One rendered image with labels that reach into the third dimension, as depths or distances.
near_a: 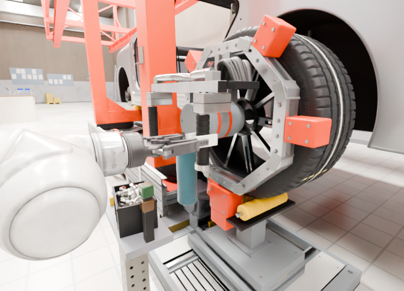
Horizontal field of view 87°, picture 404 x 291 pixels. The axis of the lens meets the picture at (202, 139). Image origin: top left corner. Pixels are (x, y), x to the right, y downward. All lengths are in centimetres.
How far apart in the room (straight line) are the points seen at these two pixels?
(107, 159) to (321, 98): 56
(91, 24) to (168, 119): 214
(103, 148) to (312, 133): 48
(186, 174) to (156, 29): 75
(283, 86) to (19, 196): 58
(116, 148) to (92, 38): 275
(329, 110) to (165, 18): 92
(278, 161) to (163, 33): 90
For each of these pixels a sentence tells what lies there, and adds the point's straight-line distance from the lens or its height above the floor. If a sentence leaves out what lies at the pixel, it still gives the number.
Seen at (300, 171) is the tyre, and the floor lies 71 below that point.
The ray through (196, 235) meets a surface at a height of 15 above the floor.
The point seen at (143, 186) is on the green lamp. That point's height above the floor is 66.
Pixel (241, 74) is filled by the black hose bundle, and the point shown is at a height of 100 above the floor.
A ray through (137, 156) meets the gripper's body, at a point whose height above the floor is 83.
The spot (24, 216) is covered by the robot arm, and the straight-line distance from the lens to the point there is 24.
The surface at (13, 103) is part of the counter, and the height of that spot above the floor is 56.
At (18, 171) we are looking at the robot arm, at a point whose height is 88.
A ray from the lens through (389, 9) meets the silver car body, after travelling 103.
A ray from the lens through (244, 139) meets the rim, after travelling 89.
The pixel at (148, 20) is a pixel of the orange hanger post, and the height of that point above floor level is 129.
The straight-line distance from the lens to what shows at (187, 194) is 92.
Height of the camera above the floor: 96
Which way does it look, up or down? 13 degrees down
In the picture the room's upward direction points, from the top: straight up
